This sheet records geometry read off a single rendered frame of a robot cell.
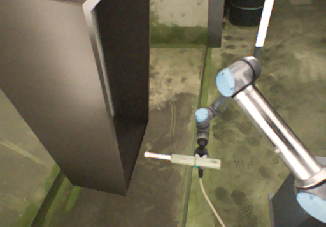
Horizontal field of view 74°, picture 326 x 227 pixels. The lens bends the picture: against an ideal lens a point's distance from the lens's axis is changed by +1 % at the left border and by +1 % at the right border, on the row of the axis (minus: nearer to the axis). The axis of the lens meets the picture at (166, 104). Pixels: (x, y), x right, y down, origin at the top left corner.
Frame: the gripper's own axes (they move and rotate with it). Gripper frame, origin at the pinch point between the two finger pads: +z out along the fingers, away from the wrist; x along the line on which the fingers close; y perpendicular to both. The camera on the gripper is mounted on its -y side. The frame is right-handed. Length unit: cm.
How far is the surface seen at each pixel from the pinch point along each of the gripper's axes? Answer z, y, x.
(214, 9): -196, -22, 1
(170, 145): -43, 44, 30
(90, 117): 30, -72, 37
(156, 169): -18, 47, 37
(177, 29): -199, 4, 46
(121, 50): -31, -62, 50
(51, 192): 16, 44, 118
